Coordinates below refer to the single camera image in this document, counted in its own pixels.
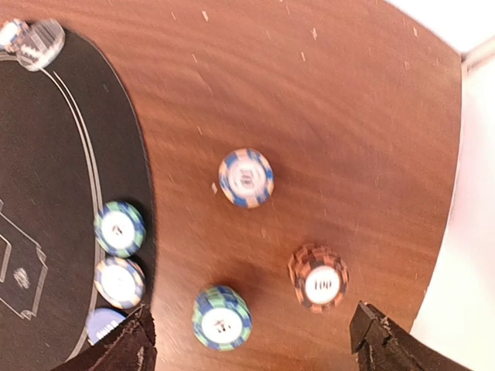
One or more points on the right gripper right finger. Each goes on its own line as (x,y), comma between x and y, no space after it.
(380,344)

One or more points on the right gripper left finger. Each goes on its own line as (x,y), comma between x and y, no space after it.
(129,347)

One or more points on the blue round blind button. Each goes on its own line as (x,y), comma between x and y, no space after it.
(100,322)

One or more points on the blue white chip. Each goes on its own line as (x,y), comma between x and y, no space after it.
(121,282)
(13,33)

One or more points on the green chip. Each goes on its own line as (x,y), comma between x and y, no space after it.
(119,229)

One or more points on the clear acrylic dealer button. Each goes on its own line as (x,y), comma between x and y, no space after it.
(42,45)

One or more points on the blue white chip top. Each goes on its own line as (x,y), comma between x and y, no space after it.
(13,33)

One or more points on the red white chip stack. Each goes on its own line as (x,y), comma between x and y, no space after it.
(319,276)

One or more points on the black white chip stack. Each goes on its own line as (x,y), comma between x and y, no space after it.
(246,178)

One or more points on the round black poker mat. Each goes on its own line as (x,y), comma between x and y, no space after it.
(70,142)

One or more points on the right aluminium frame post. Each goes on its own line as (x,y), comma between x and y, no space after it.
(478,56)

